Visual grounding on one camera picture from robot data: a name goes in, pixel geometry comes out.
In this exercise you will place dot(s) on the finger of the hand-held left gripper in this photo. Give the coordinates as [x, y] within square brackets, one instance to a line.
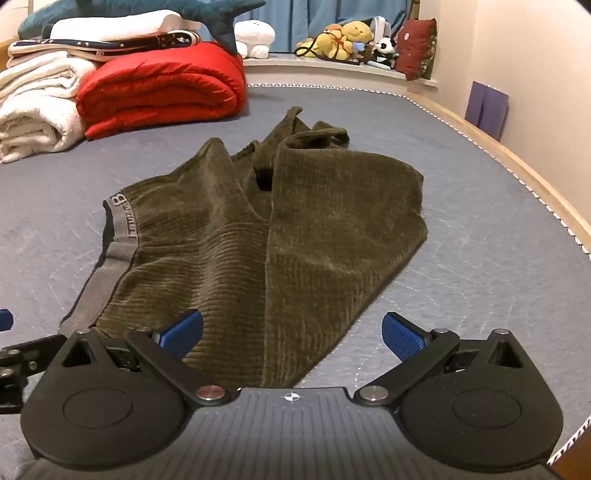
[4, 320]
[27, 353]

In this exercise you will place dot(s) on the blue curtain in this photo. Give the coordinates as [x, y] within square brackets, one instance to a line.
[295, 18]

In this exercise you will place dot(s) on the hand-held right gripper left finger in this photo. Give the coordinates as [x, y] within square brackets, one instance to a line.
[182, 332]

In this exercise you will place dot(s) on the white folded blanket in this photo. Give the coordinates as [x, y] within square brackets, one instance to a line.
[32, 115]

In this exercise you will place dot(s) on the white pillow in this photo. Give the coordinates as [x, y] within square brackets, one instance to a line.
[115, 27]

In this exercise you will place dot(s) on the dark red cushion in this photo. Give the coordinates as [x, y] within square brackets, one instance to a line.
[415, 48]

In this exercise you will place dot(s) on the purple paper bag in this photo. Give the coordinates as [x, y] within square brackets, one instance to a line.
[487, 108]

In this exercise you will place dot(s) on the red folded quilt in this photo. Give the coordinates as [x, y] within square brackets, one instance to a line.
[161, 87]

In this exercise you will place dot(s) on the panda plush toy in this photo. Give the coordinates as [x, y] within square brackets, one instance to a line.
[384, 50]

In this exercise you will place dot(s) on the teal shark plush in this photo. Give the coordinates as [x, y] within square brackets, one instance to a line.
[217, 27]

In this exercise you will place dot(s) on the navy star-patterned blanket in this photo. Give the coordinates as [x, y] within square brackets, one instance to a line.
[69, 46]

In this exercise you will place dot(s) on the white plush toy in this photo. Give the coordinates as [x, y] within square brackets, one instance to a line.
[254, 34]

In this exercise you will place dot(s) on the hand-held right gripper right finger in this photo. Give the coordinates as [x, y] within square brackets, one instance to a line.
[401, 337]

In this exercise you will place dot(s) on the wooden bed frame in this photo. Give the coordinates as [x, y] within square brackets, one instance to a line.
[531, 170]

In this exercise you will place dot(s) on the orange yellow plush toy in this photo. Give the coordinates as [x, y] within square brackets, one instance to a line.
[323, 45]

